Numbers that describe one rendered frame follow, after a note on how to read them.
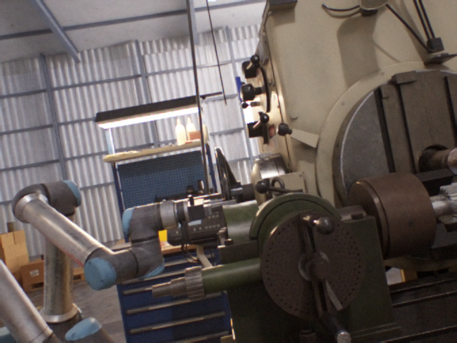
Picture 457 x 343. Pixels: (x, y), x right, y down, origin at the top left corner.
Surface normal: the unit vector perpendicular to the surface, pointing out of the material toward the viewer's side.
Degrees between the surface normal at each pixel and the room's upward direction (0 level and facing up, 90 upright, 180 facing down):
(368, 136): 90
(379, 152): 90
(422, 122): 90
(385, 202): 66
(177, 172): 90
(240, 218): 47
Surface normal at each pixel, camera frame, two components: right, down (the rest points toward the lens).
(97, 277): -0.55, 0.13
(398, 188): -0.07, -0.69
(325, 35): 0.08, -0.04
